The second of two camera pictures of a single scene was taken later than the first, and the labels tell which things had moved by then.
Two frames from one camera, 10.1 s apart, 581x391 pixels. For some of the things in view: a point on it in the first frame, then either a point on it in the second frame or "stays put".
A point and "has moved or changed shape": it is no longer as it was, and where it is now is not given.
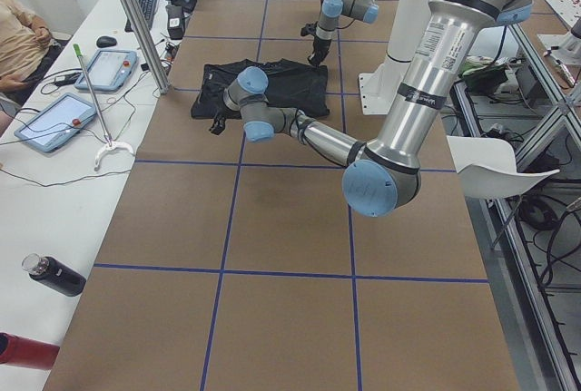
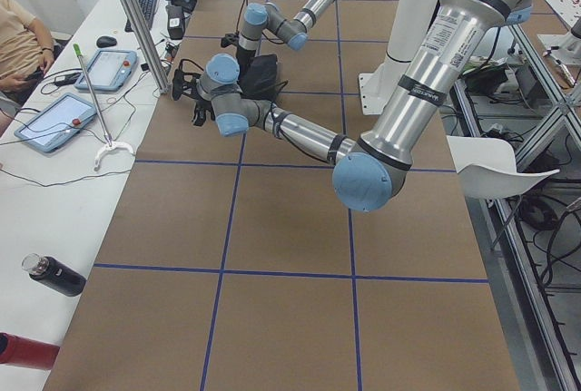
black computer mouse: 103,42 stays put
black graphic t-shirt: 292,84 has moved or changed shape
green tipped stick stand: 109,142 stays put
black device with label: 175,22 stays put
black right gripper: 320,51 -> 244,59
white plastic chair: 487,167 stays put
